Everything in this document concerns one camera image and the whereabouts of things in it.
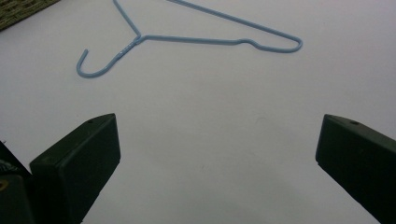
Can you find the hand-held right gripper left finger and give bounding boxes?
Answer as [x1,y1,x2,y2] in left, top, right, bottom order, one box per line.
[29,113,121,224]

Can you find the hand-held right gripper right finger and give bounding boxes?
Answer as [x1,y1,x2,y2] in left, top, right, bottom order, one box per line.
[315,114,396,224]

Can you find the light blue wire hanger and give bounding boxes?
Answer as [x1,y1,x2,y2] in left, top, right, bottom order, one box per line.
[76,0,304,79]

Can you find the woven olive mat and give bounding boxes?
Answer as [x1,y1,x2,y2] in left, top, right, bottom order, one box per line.
[0,0,60,32]

